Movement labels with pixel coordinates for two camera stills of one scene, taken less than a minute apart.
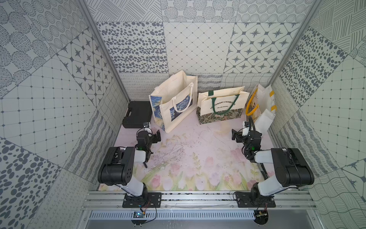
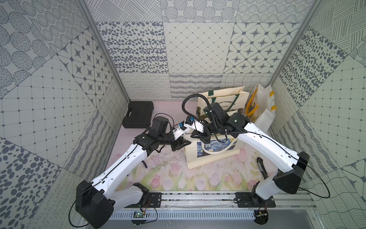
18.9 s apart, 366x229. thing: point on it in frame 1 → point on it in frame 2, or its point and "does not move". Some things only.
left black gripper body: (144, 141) → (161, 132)
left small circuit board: (138, 214) does not move
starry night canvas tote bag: (175, 98) → (198, 153)
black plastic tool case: (138, 112) does not move
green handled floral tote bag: (220, 105) does not move
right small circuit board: (261, 216) does not move
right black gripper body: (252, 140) → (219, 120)
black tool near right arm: (263, 171) does not move
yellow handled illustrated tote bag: (260, 109) does not move
